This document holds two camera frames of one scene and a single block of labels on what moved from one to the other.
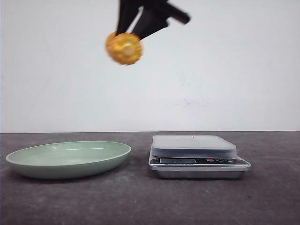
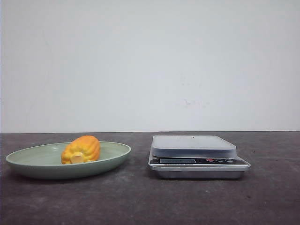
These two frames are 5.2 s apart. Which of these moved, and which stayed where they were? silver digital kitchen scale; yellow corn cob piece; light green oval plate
Moved: yellow corn cob piece
Stayed: silver digital kitchen scale; light green oval plate
